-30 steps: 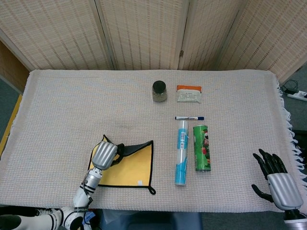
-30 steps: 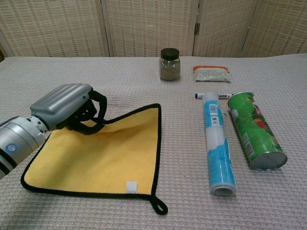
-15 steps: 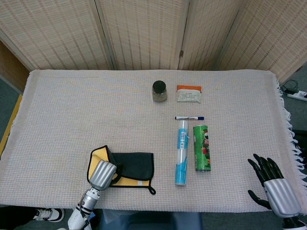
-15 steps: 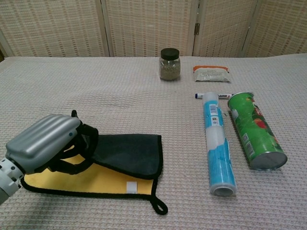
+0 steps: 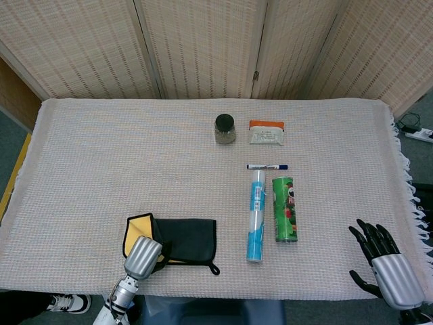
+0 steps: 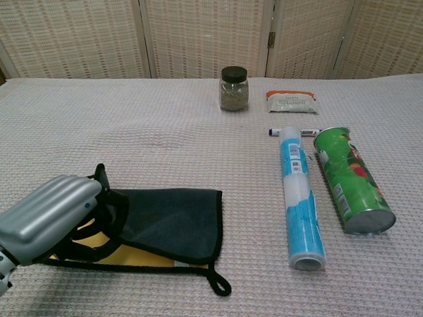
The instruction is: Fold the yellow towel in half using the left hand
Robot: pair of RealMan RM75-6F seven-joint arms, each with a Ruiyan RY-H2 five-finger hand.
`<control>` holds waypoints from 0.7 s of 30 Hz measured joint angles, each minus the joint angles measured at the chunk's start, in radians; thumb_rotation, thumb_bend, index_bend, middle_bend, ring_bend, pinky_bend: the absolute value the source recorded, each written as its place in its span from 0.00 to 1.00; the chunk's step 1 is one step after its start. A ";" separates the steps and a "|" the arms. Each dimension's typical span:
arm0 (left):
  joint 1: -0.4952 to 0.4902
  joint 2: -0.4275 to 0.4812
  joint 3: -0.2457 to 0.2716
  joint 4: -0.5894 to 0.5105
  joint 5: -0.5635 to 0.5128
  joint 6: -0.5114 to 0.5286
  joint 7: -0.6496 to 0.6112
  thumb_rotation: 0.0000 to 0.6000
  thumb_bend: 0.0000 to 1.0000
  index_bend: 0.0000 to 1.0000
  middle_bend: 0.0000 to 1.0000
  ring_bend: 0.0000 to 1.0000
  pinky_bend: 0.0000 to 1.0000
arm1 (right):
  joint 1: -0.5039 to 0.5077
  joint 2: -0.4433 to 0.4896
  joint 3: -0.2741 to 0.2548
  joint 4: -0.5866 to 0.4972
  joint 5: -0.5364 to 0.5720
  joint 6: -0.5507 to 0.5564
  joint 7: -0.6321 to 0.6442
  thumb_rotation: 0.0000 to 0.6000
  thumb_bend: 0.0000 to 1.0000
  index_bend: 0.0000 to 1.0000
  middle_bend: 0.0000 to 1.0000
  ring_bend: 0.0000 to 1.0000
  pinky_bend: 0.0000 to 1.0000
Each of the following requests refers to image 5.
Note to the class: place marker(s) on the white power strip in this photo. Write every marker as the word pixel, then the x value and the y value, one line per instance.
pixel 421 135

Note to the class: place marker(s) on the blue and white marker pen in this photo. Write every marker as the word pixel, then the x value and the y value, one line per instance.
pixel 267 167

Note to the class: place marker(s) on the green chips can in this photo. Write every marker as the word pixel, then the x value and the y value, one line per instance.
pixel 285 210

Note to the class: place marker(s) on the woven folding screen panel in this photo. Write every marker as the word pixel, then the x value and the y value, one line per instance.
pixel 203 44
pixel 382 50
pixel 67 44
pixel 294 44

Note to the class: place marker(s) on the white and black sneaker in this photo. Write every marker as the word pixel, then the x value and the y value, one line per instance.
pixel 72 303

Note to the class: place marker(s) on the black trouser leg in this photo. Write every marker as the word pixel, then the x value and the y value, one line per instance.
pixel 20 306

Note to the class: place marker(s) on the brown wooden cabinet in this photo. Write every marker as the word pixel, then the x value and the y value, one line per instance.
pixel 15 94

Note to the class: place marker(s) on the glass jar with black lid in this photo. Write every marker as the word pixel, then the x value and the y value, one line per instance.
pixel 225 130

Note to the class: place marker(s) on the yellow cloth with black back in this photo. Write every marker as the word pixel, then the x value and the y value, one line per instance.
pixel 189 238

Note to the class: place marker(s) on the blue and white plastic roll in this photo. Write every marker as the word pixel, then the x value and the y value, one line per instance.
pixel 256 216

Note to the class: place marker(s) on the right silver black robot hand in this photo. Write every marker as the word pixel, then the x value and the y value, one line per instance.
pixel 397 281

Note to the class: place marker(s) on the orange and white packet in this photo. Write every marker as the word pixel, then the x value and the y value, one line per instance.
pixel 266 135

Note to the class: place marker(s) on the white woven fringed tablecloth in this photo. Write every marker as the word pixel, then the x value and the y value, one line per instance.
pixel 101 142

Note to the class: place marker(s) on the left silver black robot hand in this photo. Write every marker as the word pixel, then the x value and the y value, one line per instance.
pixel 142 257

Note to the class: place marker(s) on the metal screen hinge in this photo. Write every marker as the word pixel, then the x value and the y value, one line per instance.
pixel 256 75

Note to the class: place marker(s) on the yellow floor tape strip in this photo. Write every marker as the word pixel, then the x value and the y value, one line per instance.
pixel 15 172

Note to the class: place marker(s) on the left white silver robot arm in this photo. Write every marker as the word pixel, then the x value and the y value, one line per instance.
pixel 116 301

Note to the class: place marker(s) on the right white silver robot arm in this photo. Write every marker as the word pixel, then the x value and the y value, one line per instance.
pixel 416 316

